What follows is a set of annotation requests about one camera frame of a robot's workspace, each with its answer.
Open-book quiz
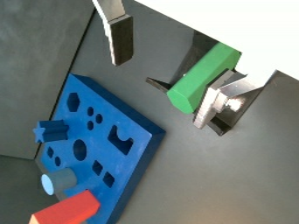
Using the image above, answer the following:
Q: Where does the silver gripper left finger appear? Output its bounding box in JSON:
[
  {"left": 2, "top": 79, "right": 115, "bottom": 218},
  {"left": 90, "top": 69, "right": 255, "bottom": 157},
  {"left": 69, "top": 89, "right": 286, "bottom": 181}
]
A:
[{"left": 93, "top": 0, "right": 134, "bottom": 66}]

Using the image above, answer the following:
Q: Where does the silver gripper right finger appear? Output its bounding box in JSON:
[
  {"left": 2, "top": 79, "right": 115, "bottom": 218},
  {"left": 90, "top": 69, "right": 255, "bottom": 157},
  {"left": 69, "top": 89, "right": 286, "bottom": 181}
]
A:
[{"left": 193, "top": 69, "right": 273, "bottom": 130}]

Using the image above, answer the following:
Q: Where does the green hexagon block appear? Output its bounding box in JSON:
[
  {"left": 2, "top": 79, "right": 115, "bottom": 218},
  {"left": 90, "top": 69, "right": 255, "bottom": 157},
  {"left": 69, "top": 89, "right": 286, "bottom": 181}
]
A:
[{"left": 167, "top": 43, "right": 241, "bottom": 114}]

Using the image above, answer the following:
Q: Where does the blue shape sorter board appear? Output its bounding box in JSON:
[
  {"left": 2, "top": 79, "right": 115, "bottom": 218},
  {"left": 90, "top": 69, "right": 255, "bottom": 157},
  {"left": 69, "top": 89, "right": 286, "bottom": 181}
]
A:
[{"left": 42, "top": 74, "right": 165, "bottom": 224}]

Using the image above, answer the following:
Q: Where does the dark blue star block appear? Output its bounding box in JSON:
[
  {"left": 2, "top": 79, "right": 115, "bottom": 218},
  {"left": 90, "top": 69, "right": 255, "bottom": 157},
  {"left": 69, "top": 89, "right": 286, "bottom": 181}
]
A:
[{"left": 33, "top": 120, "right": 70, "bottom": 143}]

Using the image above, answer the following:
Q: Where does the light blue cylinder block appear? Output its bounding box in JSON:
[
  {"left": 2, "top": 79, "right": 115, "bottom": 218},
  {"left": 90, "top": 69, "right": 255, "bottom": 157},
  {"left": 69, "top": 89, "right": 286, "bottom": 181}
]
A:
[{"left": 42, "top": 168, "right": 78, "bottom": 195}]

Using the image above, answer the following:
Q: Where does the red square block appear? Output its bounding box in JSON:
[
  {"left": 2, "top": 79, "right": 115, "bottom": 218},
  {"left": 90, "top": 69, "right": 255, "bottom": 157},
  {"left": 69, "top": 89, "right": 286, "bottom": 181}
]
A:
[{"left": 29, "top": 190, "right": 101, "bottom": 224}]

